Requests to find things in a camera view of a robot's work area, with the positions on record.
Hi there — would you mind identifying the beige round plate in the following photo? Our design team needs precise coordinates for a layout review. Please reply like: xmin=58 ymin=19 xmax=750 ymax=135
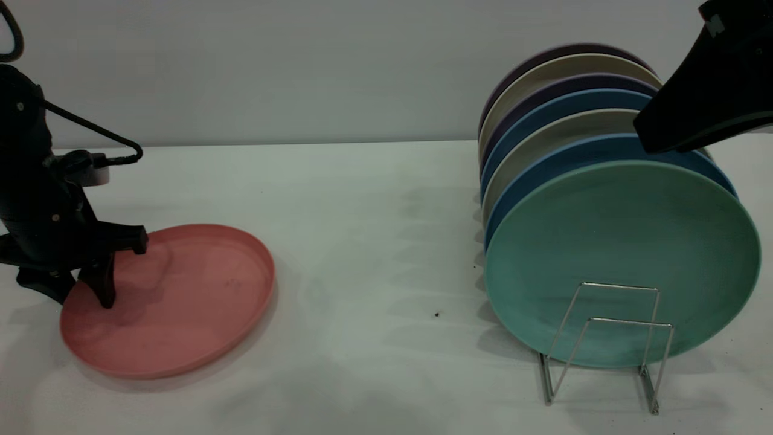
xmin=481 ymin=109 xmax=713 ymax=224
xmin=477 ymin=53 xmax=664 ymax=159

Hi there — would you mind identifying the black camera cable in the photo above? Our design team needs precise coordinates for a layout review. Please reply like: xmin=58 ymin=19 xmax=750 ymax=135
xmin=42 ymin=100 xmax=144 ymax=167

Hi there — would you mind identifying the dark plum round plate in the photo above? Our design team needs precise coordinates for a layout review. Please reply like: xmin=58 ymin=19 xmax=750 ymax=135
xmin=477 ymin=43 xmax=656 ymax=137

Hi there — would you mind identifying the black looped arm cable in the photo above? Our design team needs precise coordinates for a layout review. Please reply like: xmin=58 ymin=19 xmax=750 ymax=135
xmin=0 ymin=0 xmax=25 ymax=63

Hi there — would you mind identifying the metal wire plate rack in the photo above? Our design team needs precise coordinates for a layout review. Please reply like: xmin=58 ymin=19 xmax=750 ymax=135
xmin=539 ymin=282 xmax=675 ymax=416

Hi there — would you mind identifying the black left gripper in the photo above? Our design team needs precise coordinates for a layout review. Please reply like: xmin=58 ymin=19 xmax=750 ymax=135
xmin=0 ymin=160 xmax=150 ymax=310

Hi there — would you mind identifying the purple round plate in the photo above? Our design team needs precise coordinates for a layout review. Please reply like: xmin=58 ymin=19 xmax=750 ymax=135
xmin=479 ymin=74 xmax=660 ymax=176

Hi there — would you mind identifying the blue round plate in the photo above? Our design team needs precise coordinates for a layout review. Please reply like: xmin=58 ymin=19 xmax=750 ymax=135
xmin=483 ymin=134 xmax=739 ymax=248
xmin=480 ymin=89 xmax=654 ymax=200

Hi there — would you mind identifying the green round plate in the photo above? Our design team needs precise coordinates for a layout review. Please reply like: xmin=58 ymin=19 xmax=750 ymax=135
xmin=483 ymin=160 xmax=762 ymax=369

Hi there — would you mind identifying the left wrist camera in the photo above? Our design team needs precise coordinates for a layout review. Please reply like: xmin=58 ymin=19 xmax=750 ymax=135
xmin=51 ymin=150 xmax=111 ymax=187

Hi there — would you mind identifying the pink round plate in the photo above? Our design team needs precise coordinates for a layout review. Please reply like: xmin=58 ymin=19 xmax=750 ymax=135
xmin=59 ymin=224 xmax=277 ymax=380

